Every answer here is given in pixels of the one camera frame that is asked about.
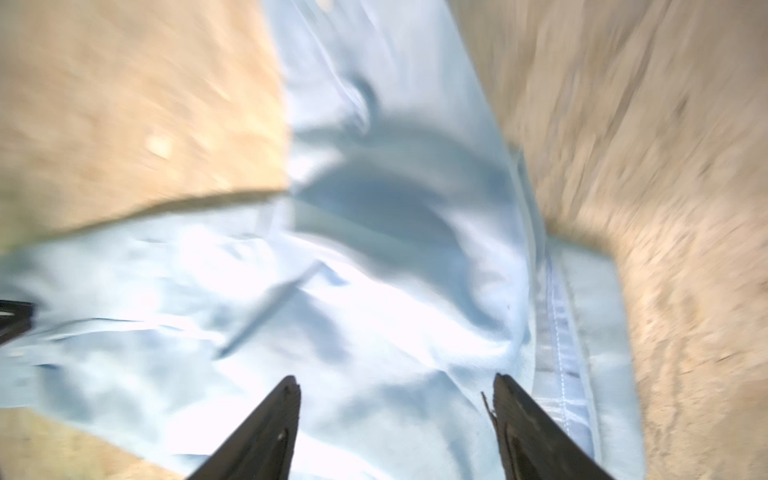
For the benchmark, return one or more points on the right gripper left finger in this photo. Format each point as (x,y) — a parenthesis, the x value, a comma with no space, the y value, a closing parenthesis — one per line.
(262,447)

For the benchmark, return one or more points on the light blue long sleeve shirt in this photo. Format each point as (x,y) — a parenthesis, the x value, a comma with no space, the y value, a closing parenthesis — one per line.
(404,268)

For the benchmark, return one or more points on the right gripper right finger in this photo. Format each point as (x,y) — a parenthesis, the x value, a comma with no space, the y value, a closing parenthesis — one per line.
(531,445)

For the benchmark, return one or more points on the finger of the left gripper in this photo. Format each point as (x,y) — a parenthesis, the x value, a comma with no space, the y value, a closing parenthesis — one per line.
(16,319)

